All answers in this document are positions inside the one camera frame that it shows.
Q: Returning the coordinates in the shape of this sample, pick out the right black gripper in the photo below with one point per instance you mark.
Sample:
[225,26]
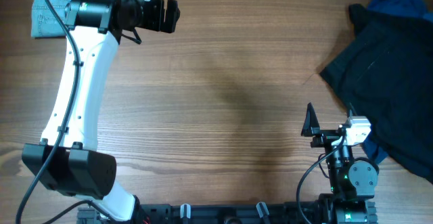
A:
[311,125]

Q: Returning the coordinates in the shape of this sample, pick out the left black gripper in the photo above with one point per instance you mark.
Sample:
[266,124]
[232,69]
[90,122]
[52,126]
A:
[154,22]

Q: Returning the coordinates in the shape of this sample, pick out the light blue denim shorts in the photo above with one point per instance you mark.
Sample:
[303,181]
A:
[43,22]

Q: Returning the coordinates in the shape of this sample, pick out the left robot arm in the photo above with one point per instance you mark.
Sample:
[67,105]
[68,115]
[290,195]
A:
[66,159]

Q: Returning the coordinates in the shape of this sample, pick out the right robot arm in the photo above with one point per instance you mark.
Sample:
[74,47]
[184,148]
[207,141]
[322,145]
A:
[352,180]

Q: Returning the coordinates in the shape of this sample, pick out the black garment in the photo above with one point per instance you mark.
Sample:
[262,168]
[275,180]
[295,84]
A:
[385,74]

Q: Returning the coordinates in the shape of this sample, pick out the dark blue garment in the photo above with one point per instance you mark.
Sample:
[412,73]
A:
[400,8]

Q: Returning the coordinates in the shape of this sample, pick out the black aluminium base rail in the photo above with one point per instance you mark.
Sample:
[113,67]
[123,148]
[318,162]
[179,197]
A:
[260,213]

